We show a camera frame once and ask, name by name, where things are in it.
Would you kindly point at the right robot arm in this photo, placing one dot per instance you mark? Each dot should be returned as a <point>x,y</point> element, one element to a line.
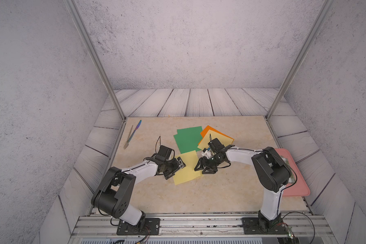
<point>272,171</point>

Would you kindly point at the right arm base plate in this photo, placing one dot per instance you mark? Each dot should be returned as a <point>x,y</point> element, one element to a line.
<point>252,226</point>

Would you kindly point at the left aluminium frame post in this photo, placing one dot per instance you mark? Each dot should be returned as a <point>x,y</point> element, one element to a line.
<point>76,17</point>

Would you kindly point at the orange paper sheet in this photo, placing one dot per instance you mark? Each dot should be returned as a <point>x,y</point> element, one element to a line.
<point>218,134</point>

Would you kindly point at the green paper sheet bottom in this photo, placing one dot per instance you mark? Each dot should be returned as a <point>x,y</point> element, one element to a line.
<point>188,141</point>

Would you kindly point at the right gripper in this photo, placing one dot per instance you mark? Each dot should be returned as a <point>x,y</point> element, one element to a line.
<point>210,171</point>

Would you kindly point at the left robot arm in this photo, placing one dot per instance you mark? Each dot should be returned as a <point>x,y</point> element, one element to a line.
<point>114,193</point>

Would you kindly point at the pink plastic tray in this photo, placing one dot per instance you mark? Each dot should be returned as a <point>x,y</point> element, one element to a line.
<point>300,188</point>

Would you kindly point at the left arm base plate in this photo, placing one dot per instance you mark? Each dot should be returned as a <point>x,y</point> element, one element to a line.
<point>146,226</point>

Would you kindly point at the green paper sheet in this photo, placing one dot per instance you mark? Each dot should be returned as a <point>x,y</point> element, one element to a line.
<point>193,131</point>
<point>188,141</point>

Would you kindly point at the aluminium frame post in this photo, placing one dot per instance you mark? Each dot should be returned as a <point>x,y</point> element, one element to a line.
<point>312,34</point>
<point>76,17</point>

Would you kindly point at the yellow paper sheet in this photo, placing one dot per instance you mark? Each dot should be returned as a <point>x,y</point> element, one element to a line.
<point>187,173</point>
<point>209,137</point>

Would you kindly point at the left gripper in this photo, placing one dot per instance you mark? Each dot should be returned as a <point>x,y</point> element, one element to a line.
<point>174,161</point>

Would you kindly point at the blue purple pen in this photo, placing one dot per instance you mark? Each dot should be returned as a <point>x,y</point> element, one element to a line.
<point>136,128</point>

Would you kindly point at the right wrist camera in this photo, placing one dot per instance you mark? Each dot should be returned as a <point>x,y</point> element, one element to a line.
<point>206,153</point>

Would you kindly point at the green paper sheet top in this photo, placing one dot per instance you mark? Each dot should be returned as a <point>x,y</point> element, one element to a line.
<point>193,131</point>

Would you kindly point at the right aluminium frame post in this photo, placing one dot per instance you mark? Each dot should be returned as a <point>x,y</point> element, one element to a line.
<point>312,34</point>

